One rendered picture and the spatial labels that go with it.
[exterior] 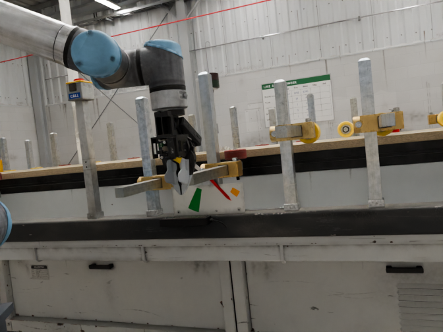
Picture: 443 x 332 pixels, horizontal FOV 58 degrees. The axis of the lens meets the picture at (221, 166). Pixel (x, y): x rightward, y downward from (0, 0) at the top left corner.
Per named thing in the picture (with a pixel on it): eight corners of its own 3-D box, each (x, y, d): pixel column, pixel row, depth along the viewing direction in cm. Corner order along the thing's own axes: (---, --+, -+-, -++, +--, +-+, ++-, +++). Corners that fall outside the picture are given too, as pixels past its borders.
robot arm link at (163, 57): (144, 48, 103) (182, 44, 103) (149, 97, 104) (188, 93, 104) (137, 38, 94) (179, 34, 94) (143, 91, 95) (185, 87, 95)
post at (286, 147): (298, 232, 125) (284, 78, 123) (288, 232, 127) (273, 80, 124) (300, 229, 129) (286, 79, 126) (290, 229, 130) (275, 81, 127)
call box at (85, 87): (82, 100, 147) (80, 79, 147) (67, 103, 150) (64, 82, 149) (95, 101, 154) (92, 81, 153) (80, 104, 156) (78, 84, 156)
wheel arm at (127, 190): (124, 200, 118) (123, 186, 118) (115, 200, 120) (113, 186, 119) (187, 182, 159) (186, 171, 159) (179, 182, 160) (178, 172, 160)
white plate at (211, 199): (244, 213, 130) (242, 182, 130) (173, 215, 139) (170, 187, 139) (245, 213, 131) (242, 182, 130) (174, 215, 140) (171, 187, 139)
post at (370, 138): (384, 222, 117) (370, 56, 114) (371, 222, 118) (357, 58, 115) (383, 219, 120) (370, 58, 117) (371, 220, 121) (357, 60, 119)
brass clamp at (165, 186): (170, 189, 138) (168, 174, 138) (136, 192, 143) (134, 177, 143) (178, 187, 144) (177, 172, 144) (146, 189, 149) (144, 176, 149)
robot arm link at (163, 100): (160, 96, 105) (194, 91, 102) (163, 114, 105) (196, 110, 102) (142, 93, 97) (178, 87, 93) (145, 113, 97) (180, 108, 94)
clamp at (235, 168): (238, 176, 130) (236, 161, 130) (200, 179, 135) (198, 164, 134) (243, 174, 135) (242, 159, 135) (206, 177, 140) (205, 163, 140)
